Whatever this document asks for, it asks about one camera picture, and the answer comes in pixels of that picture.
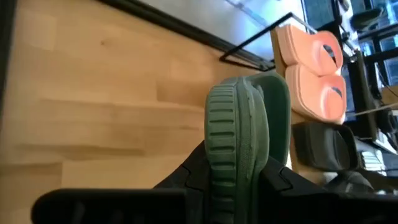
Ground green slide sandal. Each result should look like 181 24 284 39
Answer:
203 71 292 224

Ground black laptop keyboard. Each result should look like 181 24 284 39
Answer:
356 145 390 177

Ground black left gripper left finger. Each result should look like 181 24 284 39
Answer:
30 140 213 224

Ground black slide sandal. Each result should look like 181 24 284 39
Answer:
291 121 362 172

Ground wooden shelf with black frame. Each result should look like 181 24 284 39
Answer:
219 11 352 187

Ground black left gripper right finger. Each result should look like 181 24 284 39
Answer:
257 156 398 224

